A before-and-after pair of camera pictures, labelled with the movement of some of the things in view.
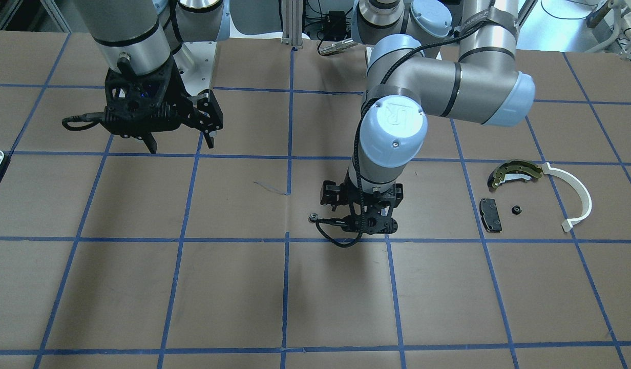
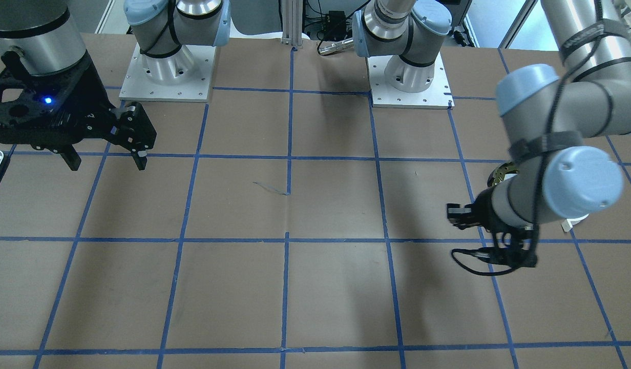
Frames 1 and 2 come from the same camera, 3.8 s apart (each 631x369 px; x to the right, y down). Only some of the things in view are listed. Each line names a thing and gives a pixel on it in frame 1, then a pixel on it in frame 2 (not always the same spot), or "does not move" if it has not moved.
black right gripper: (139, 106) to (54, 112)
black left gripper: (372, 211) to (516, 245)
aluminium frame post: (292, 11) does not move
